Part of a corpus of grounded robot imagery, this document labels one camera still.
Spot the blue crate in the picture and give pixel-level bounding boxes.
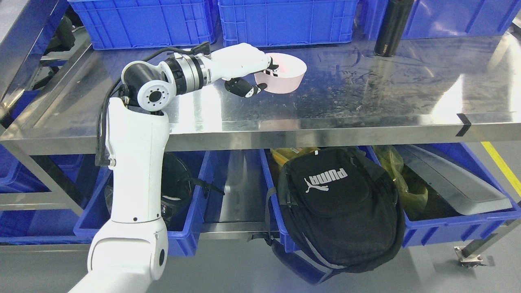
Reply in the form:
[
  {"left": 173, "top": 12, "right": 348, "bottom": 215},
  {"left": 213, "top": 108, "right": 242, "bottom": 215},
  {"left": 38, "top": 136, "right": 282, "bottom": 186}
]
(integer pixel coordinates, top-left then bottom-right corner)
[
  {"left": 217, "top": 0, "right": 359, "bottom": 48},
  {"left": 363, "top": 0, "right": 521, "bottom": 41},
  {"left": 69, "top": 0, "right": 219, "bottom": 50}
]

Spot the blue bin lower right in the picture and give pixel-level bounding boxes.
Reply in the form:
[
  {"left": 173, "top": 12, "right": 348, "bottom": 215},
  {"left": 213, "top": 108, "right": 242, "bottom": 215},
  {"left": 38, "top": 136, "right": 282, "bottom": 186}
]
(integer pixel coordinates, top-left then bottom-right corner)
[{"left": 359, "top": 143, "right": 520, "bottom": 247}]

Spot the black thermos bottle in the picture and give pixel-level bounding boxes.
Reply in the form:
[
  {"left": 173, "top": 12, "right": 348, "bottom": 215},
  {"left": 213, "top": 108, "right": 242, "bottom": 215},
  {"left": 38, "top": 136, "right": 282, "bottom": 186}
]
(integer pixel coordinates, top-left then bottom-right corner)
[{"left": 374, "top": 0, "right": 414, "bottom": 57}]

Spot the yellow plastic bag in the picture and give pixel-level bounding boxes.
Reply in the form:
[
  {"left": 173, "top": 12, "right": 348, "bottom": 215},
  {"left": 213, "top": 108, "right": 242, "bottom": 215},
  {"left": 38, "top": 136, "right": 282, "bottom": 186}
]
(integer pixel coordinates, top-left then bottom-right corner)
[{"left": 372, "top": 145, "right": 429, "bottom": 221}]

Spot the blue bin lower left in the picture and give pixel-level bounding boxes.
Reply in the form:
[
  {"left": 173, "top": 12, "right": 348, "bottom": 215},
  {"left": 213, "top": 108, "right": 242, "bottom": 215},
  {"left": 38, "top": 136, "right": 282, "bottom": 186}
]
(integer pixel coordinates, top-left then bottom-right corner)
[{"left": 73, "top": 151, "right": 221, "bottom": 257}]

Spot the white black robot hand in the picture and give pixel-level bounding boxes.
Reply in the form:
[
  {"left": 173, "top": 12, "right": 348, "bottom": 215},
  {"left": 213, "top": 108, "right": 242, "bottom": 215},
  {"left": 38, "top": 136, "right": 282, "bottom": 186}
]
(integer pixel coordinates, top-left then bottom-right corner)
[{"left": 205, "top": 43, "right": 279, "bottom": 98}]

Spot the pink ikea bowl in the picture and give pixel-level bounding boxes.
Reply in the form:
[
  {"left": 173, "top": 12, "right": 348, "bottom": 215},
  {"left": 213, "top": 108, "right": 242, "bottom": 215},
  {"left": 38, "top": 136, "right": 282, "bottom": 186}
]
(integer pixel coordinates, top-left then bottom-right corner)
[{"left": 254, "top": 52, "right": 307, "bottom": 94}]

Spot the blue crate top right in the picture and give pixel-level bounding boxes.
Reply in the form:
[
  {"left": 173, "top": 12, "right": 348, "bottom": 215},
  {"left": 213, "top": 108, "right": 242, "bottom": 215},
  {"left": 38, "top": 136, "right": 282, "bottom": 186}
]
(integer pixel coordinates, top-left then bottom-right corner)
[{"left": 363, "top": 0, "right": 521, "bottom": 41}]

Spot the blue bin under backpack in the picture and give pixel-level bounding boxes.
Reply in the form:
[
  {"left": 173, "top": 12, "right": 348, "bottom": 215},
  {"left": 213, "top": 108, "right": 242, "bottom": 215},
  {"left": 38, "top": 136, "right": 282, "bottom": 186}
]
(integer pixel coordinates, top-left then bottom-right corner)
[{"left": 249, "top": 149, "right": 340, "bottom": 285}]

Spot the black puma backpack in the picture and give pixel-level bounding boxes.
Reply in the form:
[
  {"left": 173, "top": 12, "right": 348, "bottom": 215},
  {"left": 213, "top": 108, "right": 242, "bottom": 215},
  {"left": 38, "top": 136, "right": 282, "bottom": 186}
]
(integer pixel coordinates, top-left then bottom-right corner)
[{"left": 266, "top": 146, "right": 405, "bottom": 283}]

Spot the blue crate top middle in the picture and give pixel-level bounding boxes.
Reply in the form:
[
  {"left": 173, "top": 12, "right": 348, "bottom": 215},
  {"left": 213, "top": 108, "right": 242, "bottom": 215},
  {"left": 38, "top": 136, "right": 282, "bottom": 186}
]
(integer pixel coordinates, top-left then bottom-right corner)
[{"left": 217, "top": 0, "right": 359, "bottom": 48}]

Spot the blue crate top left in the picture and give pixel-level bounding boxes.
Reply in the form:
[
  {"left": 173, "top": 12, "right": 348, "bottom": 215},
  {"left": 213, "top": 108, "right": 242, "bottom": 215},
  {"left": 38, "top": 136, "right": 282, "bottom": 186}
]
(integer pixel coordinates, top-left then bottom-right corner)
[{"left": 69, "top": 0, "right": 219, "bottom": 50}]

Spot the grey plastic panel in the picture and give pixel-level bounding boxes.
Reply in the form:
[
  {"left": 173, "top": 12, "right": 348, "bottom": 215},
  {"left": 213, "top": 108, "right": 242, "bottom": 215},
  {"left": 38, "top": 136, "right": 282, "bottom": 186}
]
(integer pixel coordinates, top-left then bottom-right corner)
[{"left": 395, "top": 144, "right": 513, "bottom": 215}]

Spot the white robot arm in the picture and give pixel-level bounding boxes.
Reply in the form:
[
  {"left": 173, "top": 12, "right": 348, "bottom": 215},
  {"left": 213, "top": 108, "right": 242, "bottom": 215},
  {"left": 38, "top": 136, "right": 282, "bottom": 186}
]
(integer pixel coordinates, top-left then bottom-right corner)
[{"left": 70, "top": 50, "right": 215, "bottom": 293}]

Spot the steel shelf frame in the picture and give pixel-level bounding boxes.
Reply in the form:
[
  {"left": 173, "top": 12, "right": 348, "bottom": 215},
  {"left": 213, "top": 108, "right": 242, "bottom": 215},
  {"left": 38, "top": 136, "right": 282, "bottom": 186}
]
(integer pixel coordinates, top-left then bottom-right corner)
[{"left": 0, "top": 33, "right": 521, "bottom": 269}]

